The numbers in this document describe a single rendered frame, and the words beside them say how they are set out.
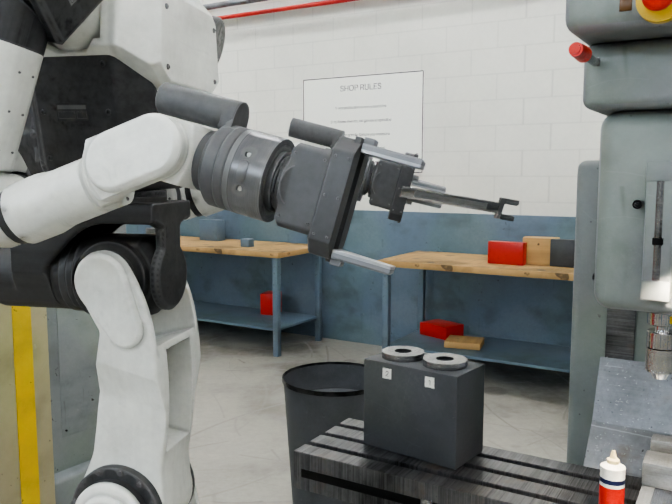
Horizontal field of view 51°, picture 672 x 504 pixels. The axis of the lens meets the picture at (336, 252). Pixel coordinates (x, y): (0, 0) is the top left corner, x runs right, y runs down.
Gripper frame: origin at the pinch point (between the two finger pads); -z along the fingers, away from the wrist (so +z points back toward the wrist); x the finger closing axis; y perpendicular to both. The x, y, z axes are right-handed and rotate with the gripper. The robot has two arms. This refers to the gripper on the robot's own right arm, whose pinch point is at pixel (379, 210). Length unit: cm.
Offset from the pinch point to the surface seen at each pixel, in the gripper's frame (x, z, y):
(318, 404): -86, 51, 212
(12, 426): -91, 113, 105
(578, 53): 27.8, -12.9, 33.7
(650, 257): 4, -31, 48
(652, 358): -11, -38, 60
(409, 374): -30, 1, 72
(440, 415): -35, -7, 70
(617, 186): 14, -24, 51
